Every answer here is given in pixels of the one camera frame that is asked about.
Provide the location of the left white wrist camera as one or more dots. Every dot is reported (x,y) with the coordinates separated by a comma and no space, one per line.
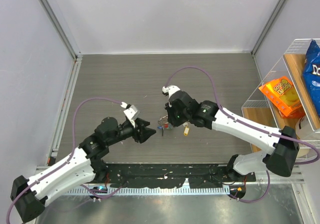
(131,112)

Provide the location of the orange Scrub Daddy box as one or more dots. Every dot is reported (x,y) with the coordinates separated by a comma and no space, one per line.
(283,95)

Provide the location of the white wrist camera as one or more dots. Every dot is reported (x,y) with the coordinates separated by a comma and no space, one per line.
(131,112)
(171,92)

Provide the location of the keyring with tagged keys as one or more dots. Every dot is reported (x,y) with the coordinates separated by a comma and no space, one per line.
(163,124)

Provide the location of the blue chip bag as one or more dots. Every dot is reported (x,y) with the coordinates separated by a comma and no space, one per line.
(311,74)

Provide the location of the key with yellow tag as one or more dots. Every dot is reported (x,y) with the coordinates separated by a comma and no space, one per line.
(186,129)

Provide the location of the wire shelf rack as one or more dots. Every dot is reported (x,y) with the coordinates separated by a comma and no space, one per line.
(259,109)

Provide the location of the white slotted cable duct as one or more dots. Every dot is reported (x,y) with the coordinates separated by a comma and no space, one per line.
(184,190)

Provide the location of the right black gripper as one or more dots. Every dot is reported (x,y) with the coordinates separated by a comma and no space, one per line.
(170,108)

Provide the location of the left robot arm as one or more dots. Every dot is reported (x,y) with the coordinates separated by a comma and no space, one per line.
(30,196)

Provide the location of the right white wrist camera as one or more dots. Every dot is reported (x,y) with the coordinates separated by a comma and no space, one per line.
(171,92)

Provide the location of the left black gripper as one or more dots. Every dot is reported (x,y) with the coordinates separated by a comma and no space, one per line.
(144,132)

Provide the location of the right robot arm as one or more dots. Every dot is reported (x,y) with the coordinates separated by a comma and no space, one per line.
(278,147)

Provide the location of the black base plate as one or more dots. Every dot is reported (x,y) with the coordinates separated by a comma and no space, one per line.
(169,176)

